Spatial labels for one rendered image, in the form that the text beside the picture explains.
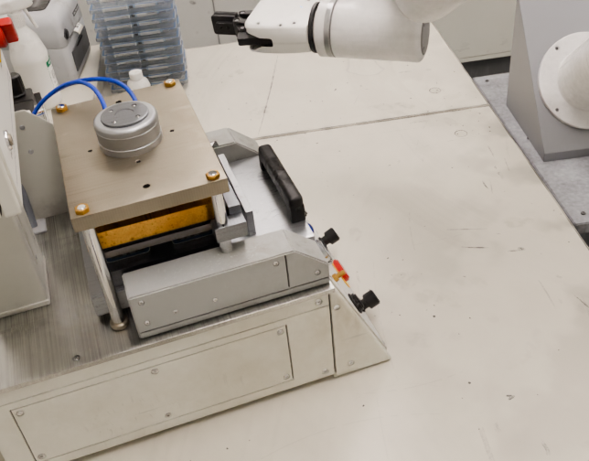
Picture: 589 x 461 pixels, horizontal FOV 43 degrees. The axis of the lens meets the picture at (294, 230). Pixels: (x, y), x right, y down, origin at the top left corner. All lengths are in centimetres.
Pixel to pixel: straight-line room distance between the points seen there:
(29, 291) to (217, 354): 25
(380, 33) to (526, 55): 53
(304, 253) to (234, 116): 82
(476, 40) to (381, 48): 221
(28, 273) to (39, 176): 20
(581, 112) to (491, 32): 179
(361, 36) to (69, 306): 55
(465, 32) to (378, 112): 163
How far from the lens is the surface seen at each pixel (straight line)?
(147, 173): 90
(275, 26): 114
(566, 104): 155
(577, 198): 145
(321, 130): 163
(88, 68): 196
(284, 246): 93
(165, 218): 92
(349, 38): 112
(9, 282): 102
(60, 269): 109
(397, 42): 110
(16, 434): 103
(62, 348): 98
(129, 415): 104
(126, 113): 96
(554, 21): 160
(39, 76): 177
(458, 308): 120
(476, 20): 327
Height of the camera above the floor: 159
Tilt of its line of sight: 39 degrees down
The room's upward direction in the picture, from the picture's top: 6 degrees counter-clockwise
